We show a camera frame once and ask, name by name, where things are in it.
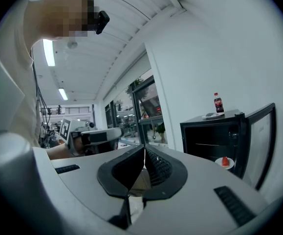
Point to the ceiling strip light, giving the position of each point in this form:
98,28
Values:
63,94
49,53

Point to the cola bottle red cap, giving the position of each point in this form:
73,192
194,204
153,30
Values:
219,104

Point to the black head camera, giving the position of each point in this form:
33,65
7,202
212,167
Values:
102,22

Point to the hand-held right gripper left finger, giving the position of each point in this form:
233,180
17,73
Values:
87,180

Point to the person's beige shirt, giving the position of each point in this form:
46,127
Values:
4,82

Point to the person's head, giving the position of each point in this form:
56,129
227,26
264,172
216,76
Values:
55,11

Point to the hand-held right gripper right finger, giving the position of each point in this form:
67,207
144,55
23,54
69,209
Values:
200,192

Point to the black balcony railing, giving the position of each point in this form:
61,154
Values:
75,110

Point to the person's left forearm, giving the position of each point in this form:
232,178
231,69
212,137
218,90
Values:
58,153

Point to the white round plate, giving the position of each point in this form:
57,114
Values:
220,115
231,164

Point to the black mini fridge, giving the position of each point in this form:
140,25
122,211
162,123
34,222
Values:
204,136

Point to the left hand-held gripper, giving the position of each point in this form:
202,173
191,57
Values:
69,128

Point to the person's left hand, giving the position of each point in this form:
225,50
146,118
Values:
79,147

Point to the black framed window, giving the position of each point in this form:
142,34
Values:
146,99

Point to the red watermelon slice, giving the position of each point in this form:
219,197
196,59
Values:
225,161

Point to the dark sponge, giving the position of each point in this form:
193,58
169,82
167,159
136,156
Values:
211,114

